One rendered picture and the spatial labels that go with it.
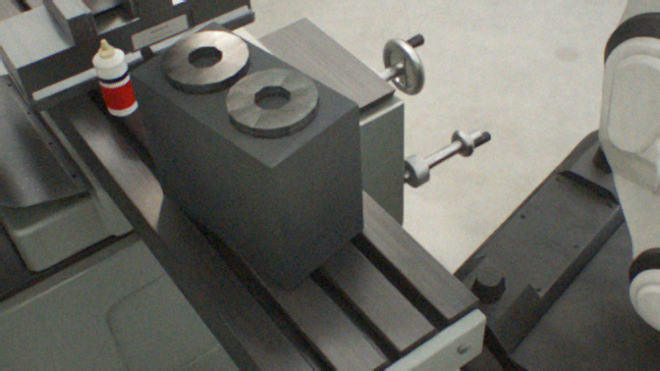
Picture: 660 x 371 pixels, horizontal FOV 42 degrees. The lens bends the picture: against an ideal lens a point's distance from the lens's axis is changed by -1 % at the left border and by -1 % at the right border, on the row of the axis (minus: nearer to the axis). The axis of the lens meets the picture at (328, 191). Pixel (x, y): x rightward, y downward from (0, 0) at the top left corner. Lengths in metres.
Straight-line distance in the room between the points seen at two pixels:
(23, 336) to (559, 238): 0.83
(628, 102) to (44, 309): 0.84
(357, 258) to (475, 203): 1.33
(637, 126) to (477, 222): 1.19
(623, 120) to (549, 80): 1.59
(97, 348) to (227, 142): 0.68
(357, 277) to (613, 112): 0.37
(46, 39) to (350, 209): 0.51
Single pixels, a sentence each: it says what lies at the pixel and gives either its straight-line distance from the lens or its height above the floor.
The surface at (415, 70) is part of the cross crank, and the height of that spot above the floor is 0.64.
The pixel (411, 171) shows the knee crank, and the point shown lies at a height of 0.51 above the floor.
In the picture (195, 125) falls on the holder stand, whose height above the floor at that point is 1.10.
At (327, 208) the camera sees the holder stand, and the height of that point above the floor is 1.00.
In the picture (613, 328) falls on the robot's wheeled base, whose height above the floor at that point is 0.57.
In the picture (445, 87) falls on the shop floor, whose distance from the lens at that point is 2.59.
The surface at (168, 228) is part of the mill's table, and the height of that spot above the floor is 0.92.
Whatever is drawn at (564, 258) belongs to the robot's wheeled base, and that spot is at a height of 0.59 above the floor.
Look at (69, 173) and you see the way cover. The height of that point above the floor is 0.85.
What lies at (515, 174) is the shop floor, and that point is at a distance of 2.34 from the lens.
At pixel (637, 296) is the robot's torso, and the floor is 0.68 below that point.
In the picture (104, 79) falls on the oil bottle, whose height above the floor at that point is 0.98.
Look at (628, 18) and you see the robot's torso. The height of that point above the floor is 1.06.
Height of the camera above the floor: 1.65
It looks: 46 degrees down
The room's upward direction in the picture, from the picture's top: 5 degrees counter-clockwise
